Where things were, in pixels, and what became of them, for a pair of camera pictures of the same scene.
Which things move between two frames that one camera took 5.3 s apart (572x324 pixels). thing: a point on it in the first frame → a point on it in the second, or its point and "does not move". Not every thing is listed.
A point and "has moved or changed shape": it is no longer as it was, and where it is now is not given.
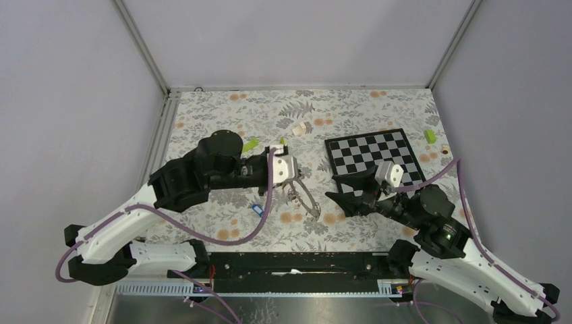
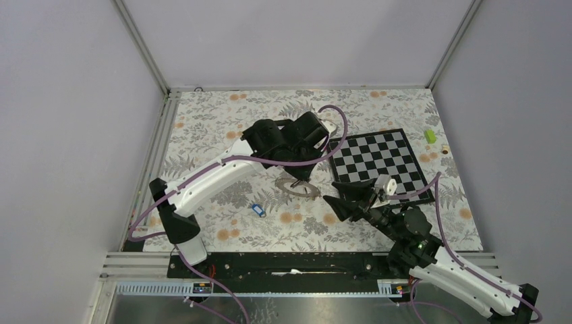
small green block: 430,137 does not move
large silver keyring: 316,210 has moved or changed shape
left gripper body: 251,173 → 304,154
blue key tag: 258,209 does not move
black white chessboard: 354,152 does not move
